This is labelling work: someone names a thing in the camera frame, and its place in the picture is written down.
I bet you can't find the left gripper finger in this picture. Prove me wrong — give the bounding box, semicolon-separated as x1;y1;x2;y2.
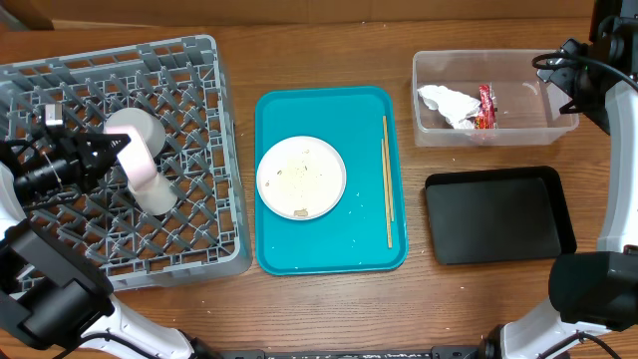
75;133;131;156
84;152;117;192

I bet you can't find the grey white bowl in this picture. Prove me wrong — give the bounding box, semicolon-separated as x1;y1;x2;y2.
106;108;165;158

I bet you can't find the white cup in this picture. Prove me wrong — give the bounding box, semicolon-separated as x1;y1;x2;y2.
130;174;177;215

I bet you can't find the red snack wrapper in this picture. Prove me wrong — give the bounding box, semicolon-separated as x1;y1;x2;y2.
475;84;496;130

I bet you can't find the white napkin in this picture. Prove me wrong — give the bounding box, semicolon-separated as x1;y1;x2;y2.
417;85;481;130

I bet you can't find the large white plate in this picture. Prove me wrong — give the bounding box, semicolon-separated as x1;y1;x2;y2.
256;136;347;220

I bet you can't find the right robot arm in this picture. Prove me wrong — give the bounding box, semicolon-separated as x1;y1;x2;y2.
475;0;637;359

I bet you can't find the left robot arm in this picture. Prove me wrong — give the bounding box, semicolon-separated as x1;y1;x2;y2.
1;129;220;359

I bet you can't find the grey plastic dish rack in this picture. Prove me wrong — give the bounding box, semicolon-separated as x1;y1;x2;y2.
1;35;251;290

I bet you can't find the clear plastic bin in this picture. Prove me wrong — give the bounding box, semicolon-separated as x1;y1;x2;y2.
412;50;579;147

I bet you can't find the black tray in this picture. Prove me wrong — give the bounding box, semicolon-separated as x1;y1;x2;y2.
425;166;577;265

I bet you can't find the wooden chopstick right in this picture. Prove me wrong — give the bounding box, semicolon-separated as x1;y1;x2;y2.
382;115;395;221

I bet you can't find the wooden chopstick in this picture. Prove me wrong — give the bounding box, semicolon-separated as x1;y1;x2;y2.
382;115;395;221
381;139;393;249

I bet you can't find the wooden chopstick left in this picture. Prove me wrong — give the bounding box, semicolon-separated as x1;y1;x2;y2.
381;139;393;249

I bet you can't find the teal serving tray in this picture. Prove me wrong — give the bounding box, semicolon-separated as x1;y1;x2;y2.
254;86;409;275

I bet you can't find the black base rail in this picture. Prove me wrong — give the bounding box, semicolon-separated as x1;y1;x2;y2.
219;345;479;359

